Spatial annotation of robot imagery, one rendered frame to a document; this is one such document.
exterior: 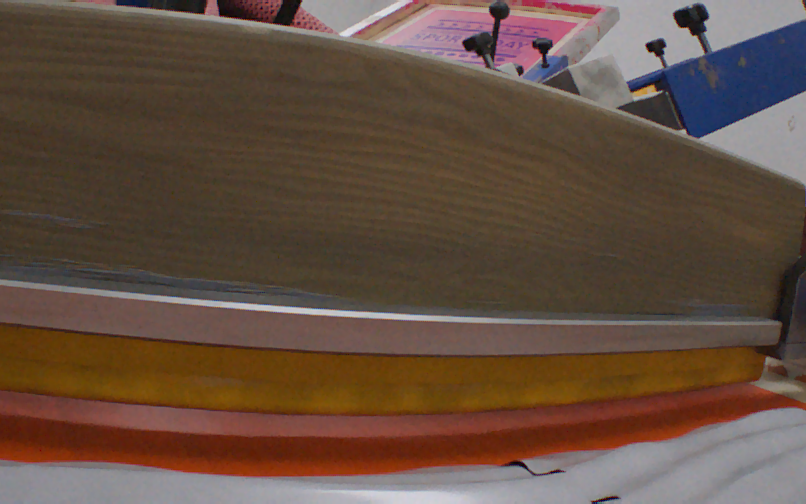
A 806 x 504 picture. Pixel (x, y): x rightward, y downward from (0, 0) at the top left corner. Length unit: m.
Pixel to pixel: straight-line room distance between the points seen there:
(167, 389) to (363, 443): 0.06
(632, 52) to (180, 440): 2.91
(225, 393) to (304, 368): 0.02
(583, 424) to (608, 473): 0.07
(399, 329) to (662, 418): 0.14
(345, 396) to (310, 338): 0.04
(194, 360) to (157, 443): 0.03
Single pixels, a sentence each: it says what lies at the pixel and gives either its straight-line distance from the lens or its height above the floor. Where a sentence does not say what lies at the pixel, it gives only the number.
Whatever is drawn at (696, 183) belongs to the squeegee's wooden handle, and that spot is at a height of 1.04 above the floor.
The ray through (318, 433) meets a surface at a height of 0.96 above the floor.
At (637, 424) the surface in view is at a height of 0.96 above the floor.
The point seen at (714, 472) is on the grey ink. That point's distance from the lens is 0.23.
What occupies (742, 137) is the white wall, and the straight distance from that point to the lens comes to 2.63.
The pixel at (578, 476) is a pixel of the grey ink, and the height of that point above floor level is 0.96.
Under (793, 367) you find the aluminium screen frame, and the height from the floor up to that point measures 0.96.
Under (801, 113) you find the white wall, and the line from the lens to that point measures 2.51.
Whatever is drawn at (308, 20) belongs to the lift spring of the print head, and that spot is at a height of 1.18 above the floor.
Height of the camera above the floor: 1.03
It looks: 5 degrees down
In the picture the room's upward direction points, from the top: 9 degrees clockwise
